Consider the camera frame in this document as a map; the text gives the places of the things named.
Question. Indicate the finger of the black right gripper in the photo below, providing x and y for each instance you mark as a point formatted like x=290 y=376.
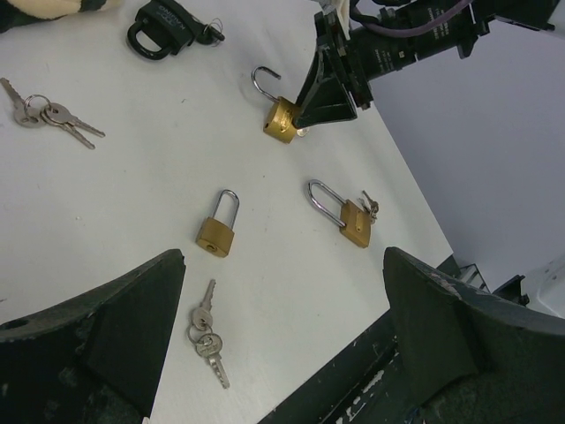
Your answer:
x=324 y=97

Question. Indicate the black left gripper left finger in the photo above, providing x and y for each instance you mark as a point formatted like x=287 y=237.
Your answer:
x=95 y=358

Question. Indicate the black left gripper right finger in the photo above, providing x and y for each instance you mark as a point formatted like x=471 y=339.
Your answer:
x=521 y=378

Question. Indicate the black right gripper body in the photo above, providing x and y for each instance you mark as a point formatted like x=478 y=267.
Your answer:
x=331 y=37

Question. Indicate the small brass padlock top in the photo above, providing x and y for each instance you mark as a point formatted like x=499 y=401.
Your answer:
x=279 y=121

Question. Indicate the small brass padlock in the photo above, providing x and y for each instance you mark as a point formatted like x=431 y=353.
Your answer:
x=279 y=121
x=215 y=236

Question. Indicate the small padlock keys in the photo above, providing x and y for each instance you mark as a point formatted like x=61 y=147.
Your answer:
x=207 y=344

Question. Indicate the long shackle padlock keys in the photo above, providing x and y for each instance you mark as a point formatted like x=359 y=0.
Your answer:
x=370 y=206

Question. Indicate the brass padlock long shackle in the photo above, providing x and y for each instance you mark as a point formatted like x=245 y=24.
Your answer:
x=354 y=223

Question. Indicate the black padlock keys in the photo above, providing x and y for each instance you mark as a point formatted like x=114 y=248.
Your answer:
x=212 y=33

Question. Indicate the black padlock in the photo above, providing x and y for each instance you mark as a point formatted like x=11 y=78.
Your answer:
x=168 y=24

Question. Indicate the large padlock keys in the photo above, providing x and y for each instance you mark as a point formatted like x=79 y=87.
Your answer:
x=36 y=111

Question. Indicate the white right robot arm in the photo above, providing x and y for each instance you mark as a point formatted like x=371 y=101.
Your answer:
x=353 y=48

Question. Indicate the black floral plush pillow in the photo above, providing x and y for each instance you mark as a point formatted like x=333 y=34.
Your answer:
x=21 y=13

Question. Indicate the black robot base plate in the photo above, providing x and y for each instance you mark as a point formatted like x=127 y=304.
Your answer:
x=344 y=380

